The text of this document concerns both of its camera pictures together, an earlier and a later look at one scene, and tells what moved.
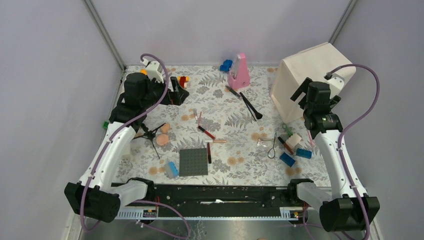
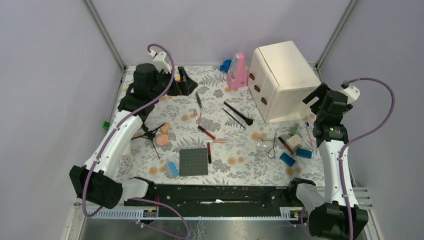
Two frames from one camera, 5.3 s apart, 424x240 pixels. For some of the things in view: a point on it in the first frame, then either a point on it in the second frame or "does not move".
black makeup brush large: (258, 115) → (247, 121)
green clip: (105, 124) does not move
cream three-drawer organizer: (314, 63) → (279, 78)
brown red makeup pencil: (286, 145) does not move
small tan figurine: (165, 128) does not move
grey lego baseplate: (193, 162) does not move
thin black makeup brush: (251, 109) → (233, 118)
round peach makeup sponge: (162, 139) does not move
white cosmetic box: (293, 140) does not move
